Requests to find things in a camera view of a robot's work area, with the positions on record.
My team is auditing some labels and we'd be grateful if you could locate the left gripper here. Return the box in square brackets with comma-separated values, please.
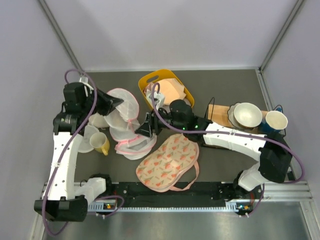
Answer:
[81, 85, 124, 117]

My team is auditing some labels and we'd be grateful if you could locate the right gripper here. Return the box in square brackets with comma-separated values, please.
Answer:
[135, 105, 186, 139]

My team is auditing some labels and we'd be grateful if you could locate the white pink-trimmed mesh laundry bag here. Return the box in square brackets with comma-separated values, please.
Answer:
[88, 88, 140, 142]

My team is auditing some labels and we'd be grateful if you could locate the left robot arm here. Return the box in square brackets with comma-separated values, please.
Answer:
[34, 82, 123, 222]

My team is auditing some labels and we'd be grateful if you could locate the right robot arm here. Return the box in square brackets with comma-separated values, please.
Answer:
[135, 100, 292, 198]

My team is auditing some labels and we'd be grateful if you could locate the empty pink-trimmed mesh laundry bag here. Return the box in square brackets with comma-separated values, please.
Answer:
[115, 135, 157, 160]

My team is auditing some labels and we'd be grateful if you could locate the tulip print bra bag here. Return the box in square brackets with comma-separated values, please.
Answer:
[135, 133, 200, 193]

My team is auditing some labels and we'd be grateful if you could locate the peach padded bra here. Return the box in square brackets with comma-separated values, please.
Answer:
[158, 78, 186, 105]

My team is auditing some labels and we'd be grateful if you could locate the yellow mug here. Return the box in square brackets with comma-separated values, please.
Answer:
[89, 132, 110, 156]

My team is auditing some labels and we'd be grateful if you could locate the white garment in basket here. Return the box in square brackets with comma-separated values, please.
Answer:
[146, 90, 157, 110]

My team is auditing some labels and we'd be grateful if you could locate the white saucer plate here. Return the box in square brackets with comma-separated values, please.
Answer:
[78, 124, 99, 154]

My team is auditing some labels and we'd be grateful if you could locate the yellow plastic basket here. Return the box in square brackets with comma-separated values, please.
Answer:
[137, 68, 195, 111]

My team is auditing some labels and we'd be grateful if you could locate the scalloped white plate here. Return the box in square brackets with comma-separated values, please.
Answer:
[227, 102, 240, 128]

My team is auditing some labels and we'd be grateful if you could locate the white ceramic bowl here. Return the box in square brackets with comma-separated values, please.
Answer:
[233, 102, 263, 128]

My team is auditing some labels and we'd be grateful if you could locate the blue paper cup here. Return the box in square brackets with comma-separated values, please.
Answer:
[258, 110, 289, 133]

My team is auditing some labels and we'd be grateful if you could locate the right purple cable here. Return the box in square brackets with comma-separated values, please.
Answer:
[151, 82, 306, 218]

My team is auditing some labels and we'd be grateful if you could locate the purple cable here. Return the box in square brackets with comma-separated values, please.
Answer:
[41, 69, 125, 237]
[151, 82, 306, 218]

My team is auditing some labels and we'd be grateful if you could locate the black wire wooden rack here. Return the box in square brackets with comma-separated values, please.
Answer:
[201, 96, 286, 151]

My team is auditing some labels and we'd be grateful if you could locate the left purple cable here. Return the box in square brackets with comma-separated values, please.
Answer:
[41, 69, 125, 237]

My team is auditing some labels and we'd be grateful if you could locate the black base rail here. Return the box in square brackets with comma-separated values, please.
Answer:
[108, 182, 236, 208]

